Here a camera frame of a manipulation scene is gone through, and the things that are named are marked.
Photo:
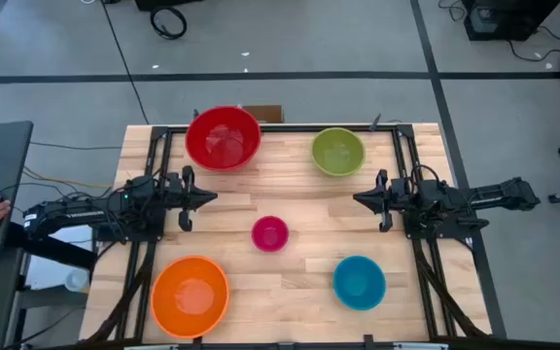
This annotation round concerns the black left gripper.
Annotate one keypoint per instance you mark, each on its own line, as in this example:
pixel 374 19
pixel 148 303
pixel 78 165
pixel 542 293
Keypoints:
pixel 187 194

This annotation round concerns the black box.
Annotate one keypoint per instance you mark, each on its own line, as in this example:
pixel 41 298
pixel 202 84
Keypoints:
pixel 168 4

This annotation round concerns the small magenta plastic bowl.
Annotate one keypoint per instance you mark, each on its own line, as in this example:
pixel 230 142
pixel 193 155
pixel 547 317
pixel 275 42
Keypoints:
pixel 270 234

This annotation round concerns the clear plastic cup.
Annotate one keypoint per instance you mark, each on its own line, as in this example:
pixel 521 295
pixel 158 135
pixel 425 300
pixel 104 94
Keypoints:
pixel 77 280

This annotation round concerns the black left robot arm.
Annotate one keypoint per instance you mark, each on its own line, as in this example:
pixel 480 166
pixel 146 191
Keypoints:
pixel 66 216

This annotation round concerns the brown cardboard box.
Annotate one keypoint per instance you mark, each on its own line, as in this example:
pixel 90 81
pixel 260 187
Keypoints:
pixel 269 113

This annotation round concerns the red plastic bowl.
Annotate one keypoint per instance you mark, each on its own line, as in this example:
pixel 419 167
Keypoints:
pixel 221 138

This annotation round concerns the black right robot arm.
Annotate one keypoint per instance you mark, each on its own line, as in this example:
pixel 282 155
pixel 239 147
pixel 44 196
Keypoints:
pixel 494 194

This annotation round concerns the green plastic bowl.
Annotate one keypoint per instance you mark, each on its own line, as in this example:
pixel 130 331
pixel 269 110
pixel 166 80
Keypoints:
pixel 338 151

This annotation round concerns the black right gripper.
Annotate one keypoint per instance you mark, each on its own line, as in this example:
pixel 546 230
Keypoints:
pixel 385 197

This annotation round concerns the orange plastic bowl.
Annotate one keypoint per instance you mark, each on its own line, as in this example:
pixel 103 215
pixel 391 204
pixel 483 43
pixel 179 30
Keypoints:
pixel 190 297

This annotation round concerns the black aluminium table frame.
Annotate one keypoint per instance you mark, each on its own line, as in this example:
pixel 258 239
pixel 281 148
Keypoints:
pixel 285 129

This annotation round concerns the black equipment case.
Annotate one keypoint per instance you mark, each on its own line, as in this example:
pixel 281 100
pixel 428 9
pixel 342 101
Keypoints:
pixel 508 17

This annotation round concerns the blue plastic bowl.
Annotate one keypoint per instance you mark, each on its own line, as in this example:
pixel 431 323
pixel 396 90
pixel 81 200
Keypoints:
pixel 359 283

